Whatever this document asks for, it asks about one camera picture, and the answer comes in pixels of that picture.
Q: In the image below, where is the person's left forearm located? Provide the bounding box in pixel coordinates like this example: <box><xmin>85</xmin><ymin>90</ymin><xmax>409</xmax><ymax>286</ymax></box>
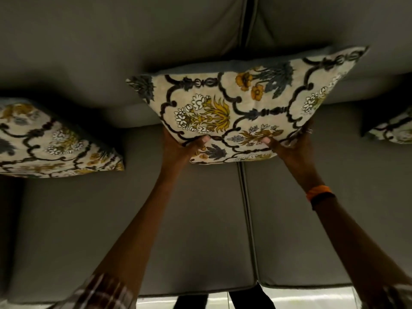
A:
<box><xmin>93</xmin><ymin>172</ymin><xmax>181</xmax><ymax>295</ymax></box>

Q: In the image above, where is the plaid shirt left sleeve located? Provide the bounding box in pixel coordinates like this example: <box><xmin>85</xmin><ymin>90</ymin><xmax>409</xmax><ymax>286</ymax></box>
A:
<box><xmin>48</xmin><ymin>273</ymin><xmax>138</xmax><ymax>309</ymax></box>

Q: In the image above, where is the person's right forearm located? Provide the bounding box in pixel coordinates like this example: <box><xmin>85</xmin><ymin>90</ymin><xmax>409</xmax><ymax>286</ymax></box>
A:
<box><xmin>301</xmin><ymin>182</ymin><xmax>412</xmax><ymax>298</ymax></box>

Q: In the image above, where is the grey sofa seat cushion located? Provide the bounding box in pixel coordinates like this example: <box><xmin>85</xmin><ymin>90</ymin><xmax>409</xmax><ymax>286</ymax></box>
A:
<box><xmin>5</xmin><ymin>125</ymin><xmax>259</xmax><ymax>303</ymax></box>
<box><xmin>241</xmin><ymin>101</ymin><xmax>412</xmax><ymax>289</ymax></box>

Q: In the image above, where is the orange and black wristband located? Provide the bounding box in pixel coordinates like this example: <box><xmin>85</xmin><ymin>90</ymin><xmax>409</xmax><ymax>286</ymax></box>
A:
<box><xmin>305</xmin><ymin>185</ymin><xmax>336</xmax><ymax>210</ymax></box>

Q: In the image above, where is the grey sofa back cushion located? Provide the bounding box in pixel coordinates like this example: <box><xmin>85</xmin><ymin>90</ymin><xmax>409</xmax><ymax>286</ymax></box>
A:
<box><xmin>244</xmin><ymin>0</ymin><xmax>412</xmax><ymax>105</ymax></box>
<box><xmin>0</xmin><ymin>0</ymin><xmax>249</xmax><ymax>130</ymax></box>

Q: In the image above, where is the person's right leg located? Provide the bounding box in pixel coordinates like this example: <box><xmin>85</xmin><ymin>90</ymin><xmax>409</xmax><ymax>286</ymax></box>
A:
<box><xmin>229</xmin><ymin>284</ymin><xmax>277</xmax><ymax>309</ymax></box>

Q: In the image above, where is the person's left hand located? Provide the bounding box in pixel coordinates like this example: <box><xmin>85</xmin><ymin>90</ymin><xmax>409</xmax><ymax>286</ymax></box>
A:
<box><xmin>160</xmin><ymin>128</ymin><xmax>212</xmax><ymax>178</ymax></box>

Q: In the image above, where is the plaid shirt right sleeve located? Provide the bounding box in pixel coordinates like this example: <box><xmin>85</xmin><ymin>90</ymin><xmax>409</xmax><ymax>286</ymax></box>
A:
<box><xmin>360</xmin><ymin>283</ymin><xmax>412</xmax><ymax>309</ymax></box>

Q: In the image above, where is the person's leg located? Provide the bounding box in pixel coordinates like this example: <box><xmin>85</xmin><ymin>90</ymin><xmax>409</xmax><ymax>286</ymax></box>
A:
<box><xmin>229</xmin><ymin>284</ymin><xmax>277</xmax><ymax>309</ymax></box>
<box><xmin>173</xmin><ymin>294</ymin><xmax>209</xmax><ymax>309</ymax></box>

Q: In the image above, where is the plaid shirt sleeve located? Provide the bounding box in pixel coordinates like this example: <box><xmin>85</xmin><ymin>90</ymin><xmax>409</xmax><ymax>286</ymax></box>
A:
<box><xmin>360</xmin><ymin>283</ymin><xmax>412</xmax><ymax>309</ymax></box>
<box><xmin>48</xmin><ymin>273</ymin><xmax>138</xmax><ymax>309</ymax></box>

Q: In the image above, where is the person's left leg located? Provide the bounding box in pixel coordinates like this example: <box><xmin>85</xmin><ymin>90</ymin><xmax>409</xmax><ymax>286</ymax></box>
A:
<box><xmin>173</xmin><ymin>294</ymin><xmax>209</xmax><ymax>309</ymax></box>

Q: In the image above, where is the floral pillow with blue back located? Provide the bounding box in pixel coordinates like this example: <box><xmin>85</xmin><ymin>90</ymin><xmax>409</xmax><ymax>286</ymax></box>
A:
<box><xmin>126</xmin><ymin>45</ymin><xmax>370</xmax><ymax>165</ymax></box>

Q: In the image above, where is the person's right hand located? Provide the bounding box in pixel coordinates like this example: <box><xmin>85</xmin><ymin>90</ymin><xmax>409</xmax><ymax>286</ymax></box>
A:
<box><xmin>261</xmin><ymin>120</ymin><xmax>323</xmax><ymax>192</ymax></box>

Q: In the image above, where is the floral patterned throw pillow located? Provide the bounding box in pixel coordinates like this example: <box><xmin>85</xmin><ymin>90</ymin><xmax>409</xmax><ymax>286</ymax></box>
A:
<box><xmin>0</xmin><ymin>98</ymin><xmax>125</xmax><ymax>179</ymax></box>
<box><xmin>361</xmin><ymin>104</ymin><xmax>412</xmax><ymax>145</ymax></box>

